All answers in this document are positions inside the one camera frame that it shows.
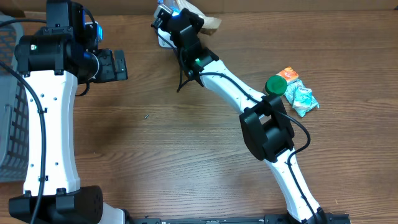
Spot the green lid white jar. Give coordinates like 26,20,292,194
264,75,287,96

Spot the orange tissue packet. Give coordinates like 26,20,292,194
277,67,299,85

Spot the mint green packet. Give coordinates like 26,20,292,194
284,80,320,117

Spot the small teal tissue packet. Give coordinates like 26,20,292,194
293,87,312,110

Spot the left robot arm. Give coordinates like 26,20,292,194
9,1,132,224

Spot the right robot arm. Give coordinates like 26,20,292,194
151,4,328,223

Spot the white barcode scanner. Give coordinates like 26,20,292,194
157,29,176,49

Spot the grey plastic mesh basket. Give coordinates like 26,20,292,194
1,23,29,183

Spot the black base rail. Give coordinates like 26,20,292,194
127,213,351,224

